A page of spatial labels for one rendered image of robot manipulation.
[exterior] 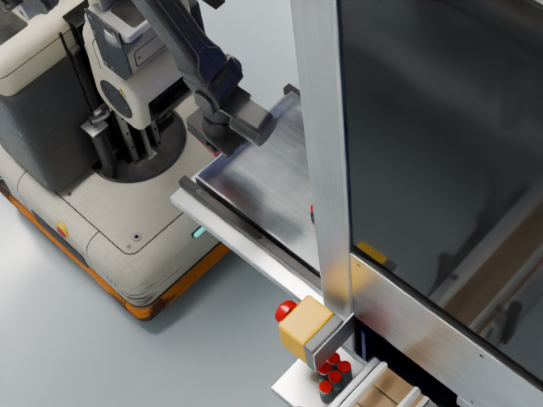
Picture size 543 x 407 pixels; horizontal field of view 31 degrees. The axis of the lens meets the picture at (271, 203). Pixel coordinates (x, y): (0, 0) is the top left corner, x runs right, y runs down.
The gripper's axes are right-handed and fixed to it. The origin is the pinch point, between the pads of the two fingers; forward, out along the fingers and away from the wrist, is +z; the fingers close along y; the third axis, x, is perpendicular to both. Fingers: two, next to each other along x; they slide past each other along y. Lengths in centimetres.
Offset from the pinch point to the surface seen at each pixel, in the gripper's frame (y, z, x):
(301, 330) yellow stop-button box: 36.7, -16.8, -20.1
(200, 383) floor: 10, 94, -13
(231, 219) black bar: 10.7, 1.6, -7.4
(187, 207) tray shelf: 2.3, 5.6, -9.9
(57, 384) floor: -18, 101, -38
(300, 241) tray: 22.6, 0.9, -2.3
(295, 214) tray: 18.2, 1.7, 1.4
